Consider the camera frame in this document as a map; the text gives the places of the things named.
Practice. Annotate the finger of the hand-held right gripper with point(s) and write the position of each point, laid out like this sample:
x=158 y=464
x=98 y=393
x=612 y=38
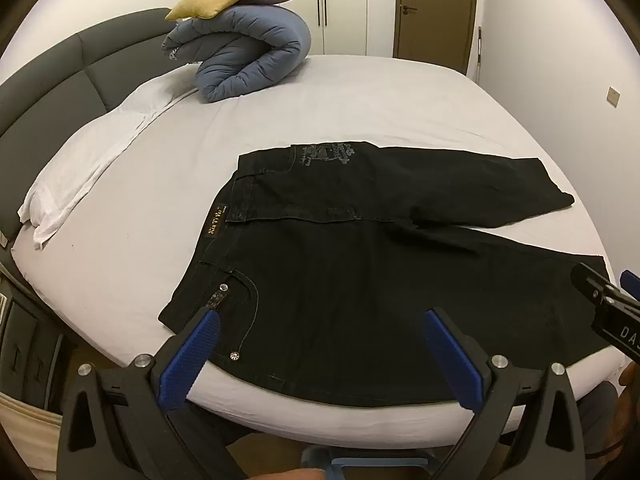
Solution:
x=631 y=285
x=592 y=282

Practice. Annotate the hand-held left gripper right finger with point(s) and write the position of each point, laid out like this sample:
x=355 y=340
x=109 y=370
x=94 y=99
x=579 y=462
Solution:
x=455 y=360

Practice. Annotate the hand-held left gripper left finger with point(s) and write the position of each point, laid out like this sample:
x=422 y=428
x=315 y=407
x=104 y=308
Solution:
x=190 y=360

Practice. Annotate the black denim pants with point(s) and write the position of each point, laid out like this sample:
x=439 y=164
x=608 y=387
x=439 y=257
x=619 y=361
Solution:
x=325 y=285

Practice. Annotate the person's right hand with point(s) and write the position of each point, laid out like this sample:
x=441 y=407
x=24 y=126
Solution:
x=632 y=375

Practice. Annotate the dark nightstand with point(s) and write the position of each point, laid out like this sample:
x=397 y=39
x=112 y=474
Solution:
x=25 y=340

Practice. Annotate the white pillow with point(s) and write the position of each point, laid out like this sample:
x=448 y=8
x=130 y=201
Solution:
x=100 y=145

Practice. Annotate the round bed with white sheet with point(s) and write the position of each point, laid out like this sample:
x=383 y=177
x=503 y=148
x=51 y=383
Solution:
x=350 y=100

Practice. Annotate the brown door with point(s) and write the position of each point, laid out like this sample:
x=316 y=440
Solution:
x=435 y=35

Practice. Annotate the grey padded headboard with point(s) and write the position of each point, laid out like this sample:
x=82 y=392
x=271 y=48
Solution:
x=50 y=85

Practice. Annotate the folded blue duvet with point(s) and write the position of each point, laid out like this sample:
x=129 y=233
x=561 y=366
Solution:
x=250 y=50

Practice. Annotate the white wardrobe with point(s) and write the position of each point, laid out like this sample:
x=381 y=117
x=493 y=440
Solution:
x=350 y=10

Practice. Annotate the beige wall switch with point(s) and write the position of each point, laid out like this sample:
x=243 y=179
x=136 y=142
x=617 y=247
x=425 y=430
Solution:
x=614 y=96

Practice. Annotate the dark wall strip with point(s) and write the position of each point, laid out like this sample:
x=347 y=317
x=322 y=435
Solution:
x=479 y=55

